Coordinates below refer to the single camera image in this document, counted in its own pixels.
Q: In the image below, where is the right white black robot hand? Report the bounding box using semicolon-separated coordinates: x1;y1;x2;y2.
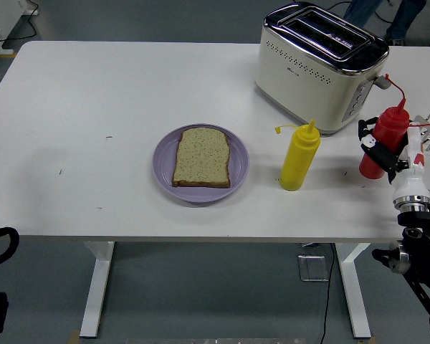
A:
357;116;430;204

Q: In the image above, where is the red squeeze bottle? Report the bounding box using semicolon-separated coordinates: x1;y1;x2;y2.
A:
358;73;430;181

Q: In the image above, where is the speckled bread slice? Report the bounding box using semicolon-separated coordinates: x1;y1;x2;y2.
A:
171;127;231;189

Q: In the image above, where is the yellow squeeze bottle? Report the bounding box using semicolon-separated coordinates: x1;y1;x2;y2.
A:
274;118;322;192

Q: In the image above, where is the white table leg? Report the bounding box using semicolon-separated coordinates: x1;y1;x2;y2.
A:
335;242;373;339
79;241;115;339

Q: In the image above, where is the metal floor socket plate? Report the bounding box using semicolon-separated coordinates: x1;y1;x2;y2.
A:
297;254;330;282

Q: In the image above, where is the cream chrome toaster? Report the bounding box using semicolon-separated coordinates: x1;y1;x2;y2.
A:
254;1;392;136

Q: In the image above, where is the person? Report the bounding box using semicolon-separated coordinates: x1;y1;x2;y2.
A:
343;0;427;47

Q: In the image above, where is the purple round plate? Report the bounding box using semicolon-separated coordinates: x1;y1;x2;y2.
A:
152;123;250;204

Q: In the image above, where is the white equipment cabinet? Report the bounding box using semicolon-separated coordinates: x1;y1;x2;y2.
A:
0;0;40;58

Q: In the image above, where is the black floor cable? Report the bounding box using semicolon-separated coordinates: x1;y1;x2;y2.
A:
318;243;336;344

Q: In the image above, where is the black cable by cabinet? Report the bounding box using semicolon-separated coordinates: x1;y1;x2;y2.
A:
0;0;40;44

